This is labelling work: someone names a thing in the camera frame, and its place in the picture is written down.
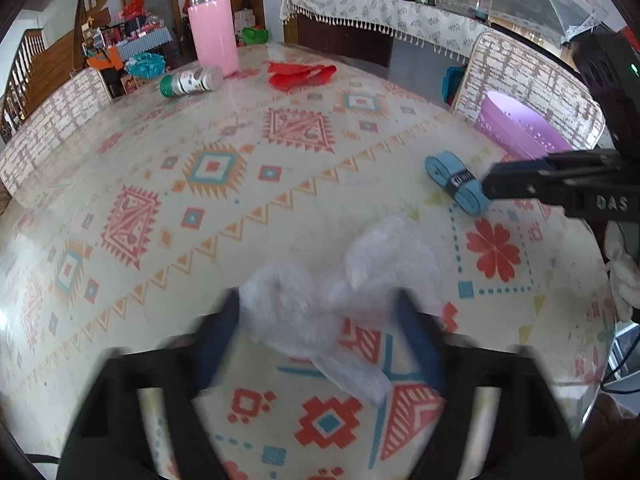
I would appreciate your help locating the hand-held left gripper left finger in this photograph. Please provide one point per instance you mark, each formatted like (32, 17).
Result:
(220, 335)

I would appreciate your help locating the person's right hand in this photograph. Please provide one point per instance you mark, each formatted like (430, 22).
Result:
(625, 275)

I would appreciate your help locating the woven chair back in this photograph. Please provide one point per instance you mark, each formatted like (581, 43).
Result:
(525, 70)

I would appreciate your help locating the small bottle green cap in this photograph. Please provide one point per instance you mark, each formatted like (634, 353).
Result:
(192, 81)

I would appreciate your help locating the leaf print fringed cloth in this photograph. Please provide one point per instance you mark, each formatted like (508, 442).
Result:
(390, 20)

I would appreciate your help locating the green bag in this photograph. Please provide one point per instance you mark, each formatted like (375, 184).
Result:
(256, 35)

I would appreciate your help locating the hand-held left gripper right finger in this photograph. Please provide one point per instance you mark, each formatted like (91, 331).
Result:
(420, 340)

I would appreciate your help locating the wooden staircase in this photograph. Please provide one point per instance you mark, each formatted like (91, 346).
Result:
(45, 60)

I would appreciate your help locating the blue plastic crate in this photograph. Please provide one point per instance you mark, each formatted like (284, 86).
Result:
(452, 85)

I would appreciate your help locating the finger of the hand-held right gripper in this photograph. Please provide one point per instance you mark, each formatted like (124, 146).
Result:
(565, 159)
(560, 195)

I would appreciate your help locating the chair with woven cushion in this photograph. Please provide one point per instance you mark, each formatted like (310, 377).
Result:
(50, 125)

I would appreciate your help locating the red plastic wrapper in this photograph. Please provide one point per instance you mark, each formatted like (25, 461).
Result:
(295, 75)

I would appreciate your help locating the grey door wooden frame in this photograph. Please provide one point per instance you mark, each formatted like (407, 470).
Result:
(160, 5)

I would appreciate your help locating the clear plastic bag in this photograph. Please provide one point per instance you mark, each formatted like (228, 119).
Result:
(310, 310)

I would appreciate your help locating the purple perforated plastic basket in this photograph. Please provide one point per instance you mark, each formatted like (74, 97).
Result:
(520, 130)

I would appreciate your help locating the dark wooden cabinet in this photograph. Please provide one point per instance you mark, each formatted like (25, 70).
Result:
(345, 42)

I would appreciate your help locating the orange box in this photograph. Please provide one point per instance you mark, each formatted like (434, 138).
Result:
(102, 60)

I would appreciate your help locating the teal crumpled bag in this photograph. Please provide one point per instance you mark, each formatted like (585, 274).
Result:
(145, 66)

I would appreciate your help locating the pink thermos bottle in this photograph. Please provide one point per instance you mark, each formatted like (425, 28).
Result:
(215, 35)

